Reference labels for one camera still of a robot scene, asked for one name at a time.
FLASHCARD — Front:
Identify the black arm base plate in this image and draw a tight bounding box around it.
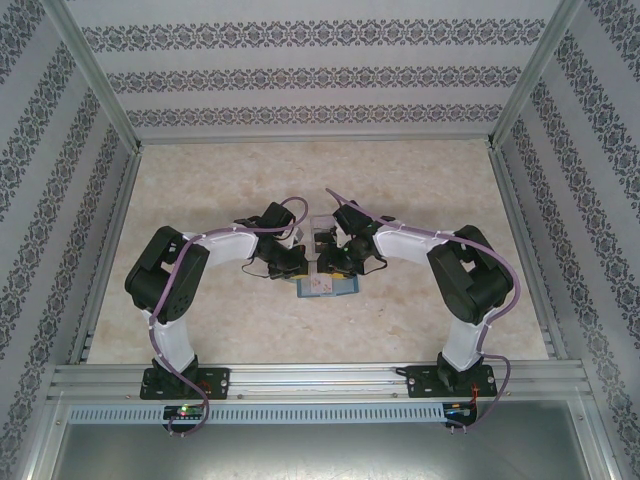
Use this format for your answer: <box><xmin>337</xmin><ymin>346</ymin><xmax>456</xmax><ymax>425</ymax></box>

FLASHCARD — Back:
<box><xmin>140</xmin><ymin>366</ymin><xmax>233</xmax><ymax>402</ymax></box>
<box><xmin>395</xmin><ymin>364</ymin><xmax>499</xmax><ymax>400</ymax></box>

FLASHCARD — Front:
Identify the aluminium frame post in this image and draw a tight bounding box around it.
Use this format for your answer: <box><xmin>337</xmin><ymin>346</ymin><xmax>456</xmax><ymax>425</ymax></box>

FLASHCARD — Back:
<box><xmin>43</xmin><ymin>0</ymin><xmax>145</xmax><ymax>154</ymax></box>
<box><xmin>485</xmin><ymin>0</ymin><xmax>585</xmax><ymax>150</ymax></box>

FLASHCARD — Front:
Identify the teal leather card holder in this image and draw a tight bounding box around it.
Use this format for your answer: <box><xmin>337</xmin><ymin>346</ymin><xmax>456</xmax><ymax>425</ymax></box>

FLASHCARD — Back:
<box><xmin>295</xmin><ymin>274</ymin><xmax>359</xmax><ymax>300</ymax></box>

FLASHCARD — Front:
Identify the aluminium side rail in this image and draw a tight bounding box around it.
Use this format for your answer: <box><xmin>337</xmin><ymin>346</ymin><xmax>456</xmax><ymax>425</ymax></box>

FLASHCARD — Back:
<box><xmin>485</xmin><ymin>142</ymin><xmax>569</xmax><ymax>362</ymax></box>
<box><xmin>68</xmin><ymin>144</ymin><xmax>145</xmax><ymax>366</ymax></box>

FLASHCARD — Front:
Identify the purple cable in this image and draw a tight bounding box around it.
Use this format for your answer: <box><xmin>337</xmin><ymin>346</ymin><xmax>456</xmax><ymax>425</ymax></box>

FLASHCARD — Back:
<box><xmin>148</xmin><ymin>196</ymin><xmax>311</xmax><ymax>438</ymax></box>
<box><xmin>324</xmin><ymin>187</ymin><xmax>524</xmax><ymax>437</ymax></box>

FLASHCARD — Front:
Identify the grey metal sheet panel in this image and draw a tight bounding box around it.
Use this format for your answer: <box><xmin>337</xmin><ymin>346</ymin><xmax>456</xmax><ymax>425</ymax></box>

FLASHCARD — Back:
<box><xmin>47</xmin><ymin>422</ymin><xmax>609</xmax><ymax>480</ymax></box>

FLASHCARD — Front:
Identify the aluminium mounting rail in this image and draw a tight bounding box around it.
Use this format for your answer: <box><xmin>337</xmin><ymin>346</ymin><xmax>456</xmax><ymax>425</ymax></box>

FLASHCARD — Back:
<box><xmin>47</xmin><ymin>363</ymin><xmax>587</xmax><ymax>402</ymax></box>

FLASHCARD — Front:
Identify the slotted grey cable duct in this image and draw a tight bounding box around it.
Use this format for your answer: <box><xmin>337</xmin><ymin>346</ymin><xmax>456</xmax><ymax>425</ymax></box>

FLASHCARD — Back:
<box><xmin>67</xmin><ymin>402</ymin><xmax>447</xmax><ymax>425</ymax></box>

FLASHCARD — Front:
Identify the small controller board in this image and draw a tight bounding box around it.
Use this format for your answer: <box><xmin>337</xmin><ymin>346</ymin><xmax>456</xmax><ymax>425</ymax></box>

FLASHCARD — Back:
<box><xmin>163</xmin><ymin>404</ymin><xmax>208</xmax><ymax>422</ymax></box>
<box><xmin>444</xmin><ymin>401</ymin><xmax>479</xmax><ymax>419</ymax></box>

